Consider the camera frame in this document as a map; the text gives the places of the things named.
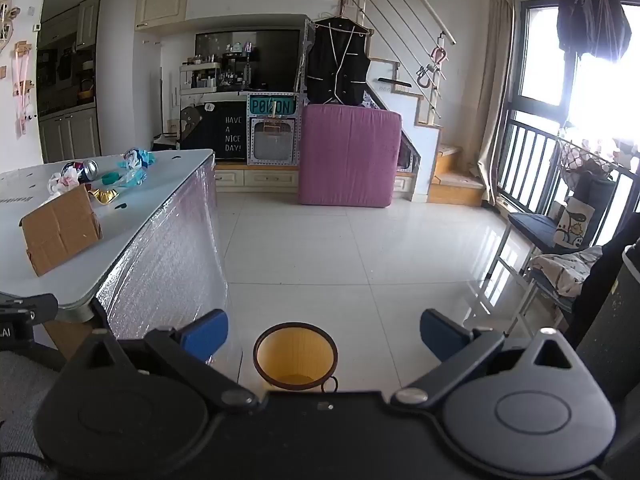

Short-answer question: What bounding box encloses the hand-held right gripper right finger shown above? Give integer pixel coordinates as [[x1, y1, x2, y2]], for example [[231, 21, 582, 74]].
[[391, 309, 588, 410]]

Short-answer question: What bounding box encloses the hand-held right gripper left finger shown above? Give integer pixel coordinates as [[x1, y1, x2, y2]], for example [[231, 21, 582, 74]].
[[65, 309, 261, 411]]

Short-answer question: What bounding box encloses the brown cardboard box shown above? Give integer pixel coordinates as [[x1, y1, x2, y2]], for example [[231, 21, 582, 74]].
[[20, 183, 103, 277]]

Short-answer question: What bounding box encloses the yellow wastebasket with dark rim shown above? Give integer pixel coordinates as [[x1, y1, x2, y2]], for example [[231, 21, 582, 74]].
[[252, 322, 339, 394]]

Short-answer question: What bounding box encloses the crushed soda can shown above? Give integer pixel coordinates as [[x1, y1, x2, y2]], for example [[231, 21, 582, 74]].
[[61, 159, 100, 182]]

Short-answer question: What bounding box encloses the teal white plastic wrapper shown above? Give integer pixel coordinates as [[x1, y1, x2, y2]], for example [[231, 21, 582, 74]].
[[117, 147, 157, 170]]

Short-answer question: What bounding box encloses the white table with foil wrap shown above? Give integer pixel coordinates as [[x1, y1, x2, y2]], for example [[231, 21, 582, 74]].
[[0, 148, 231, 366]]

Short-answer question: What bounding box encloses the grey cloth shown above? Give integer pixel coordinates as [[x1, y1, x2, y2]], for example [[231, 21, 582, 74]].
[[0, 350, 66, 480]]

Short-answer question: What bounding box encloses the white patterned cloth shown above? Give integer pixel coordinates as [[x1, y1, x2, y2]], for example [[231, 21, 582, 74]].
[[530, 246, 603, 297]]

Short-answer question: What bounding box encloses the blue cushioned chair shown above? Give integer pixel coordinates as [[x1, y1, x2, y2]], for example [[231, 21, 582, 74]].
[[487, 175, 618, 341]]

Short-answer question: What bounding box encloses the white wooden staircase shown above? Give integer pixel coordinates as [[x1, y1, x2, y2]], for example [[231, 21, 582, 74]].
[[365, 57, 488, 206]]

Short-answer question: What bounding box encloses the low cream drawer cabinet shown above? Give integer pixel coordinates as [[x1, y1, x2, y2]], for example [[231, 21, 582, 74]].
[[214, 162, 301, 195]]

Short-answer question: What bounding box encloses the dark speckled cloth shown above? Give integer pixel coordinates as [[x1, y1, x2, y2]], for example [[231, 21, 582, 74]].
[[575, 220, 640, 406]]

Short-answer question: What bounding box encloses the cartoon print bag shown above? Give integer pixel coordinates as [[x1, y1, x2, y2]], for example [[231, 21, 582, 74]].
[[555, 197, 596, 250]]

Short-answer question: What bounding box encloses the cream kitchen cabinet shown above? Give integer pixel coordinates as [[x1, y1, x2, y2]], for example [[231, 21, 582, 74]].
[[37, 0, 103, 163]]

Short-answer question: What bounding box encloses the black chalkboard sign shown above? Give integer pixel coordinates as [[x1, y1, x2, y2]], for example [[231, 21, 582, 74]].
[[202, 101, 249, 162]]

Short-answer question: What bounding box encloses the pink folded mattress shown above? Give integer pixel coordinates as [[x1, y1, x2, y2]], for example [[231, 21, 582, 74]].
[[298, 103, 403, 208]]

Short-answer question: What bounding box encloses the black balcony railing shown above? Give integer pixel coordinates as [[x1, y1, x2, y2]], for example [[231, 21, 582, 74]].
[[497, 109, 640, 241]]

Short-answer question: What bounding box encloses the beige curtain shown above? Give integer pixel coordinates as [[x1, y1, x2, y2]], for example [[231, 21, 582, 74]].
[[475, 0, 523, 206]]

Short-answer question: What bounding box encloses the white shelf rack with bottles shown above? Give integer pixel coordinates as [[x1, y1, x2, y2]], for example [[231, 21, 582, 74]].
[[179, 62, 223, 93]]

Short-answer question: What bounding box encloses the black vest with white trim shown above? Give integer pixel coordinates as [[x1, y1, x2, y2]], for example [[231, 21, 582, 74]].
[[305, 17, 372, 107]]

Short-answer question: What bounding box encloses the black framed window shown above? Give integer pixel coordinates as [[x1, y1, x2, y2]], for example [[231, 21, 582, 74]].
[[510, 0, 640, 211]]

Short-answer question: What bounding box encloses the white stair railing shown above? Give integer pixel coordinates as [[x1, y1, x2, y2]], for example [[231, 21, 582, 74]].
[[237, 0, 458, 126]]

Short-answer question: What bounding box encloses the black hanging jacket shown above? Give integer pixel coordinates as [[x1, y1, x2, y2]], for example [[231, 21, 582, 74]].
[[556, 0, 633, 63]]

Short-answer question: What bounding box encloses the pink wall hanging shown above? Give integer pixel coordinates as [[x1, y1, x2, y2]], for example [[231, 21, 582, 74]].
[[12, 40, 36, 136]]

